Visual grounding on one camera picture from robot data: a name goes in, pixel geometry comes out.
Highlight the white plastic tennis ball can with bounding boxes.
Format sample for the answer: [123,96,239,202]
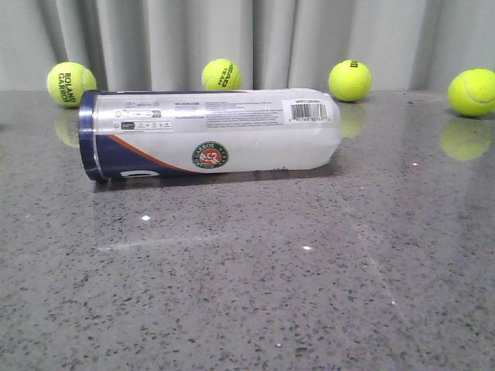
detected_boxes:
[79,88,341,182]

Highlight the Head Team tennis ball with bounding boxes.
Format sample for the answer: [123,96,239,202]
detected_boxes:
[202,59,242,90]

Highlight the Wilson tennis ball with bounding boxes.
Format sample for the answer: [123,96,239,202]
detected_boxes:
[328,60,372,102]

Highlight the Roland Garros tennis ball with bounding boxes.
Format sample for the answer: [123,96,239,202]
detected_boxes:
[46,62,97,107]

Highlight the plain yellow tennis ball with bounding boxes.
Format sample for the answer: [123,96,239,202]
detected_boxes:
[448,68,494,117]

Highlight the grey pleated curtain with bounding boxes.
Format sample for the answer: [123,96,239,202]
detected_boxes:
[1,1,494,91]

